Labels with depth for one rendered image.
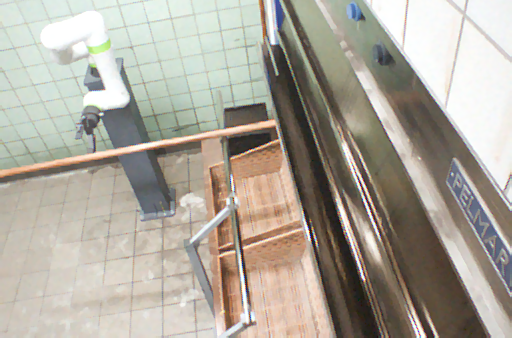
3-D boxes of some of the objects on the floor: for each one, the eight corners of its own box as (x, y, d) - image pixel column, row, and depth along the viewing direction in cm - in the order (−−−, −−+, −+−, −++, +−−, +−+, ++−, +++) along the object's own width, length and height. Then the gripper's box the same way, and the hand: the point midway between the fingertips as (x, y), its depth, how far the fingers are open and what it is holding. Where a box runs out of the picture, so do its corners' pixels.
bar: (251, 227, 303) (222, 88, 224) (284, 429, 210) (258, 336, 130) (205, 235, 302) (161, 99, 222) (222, 441, 208) (156, 354, 129)
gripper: (88, 98, 204) (81, 127, 189) (106, 136, 221) (100, 167, 205) (73, 100, 204) (65, 130, 188) (91, 139, 221) (85, 169, 205)
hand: (84, 147), depth 198 cm, fingers open, 13 cm apart
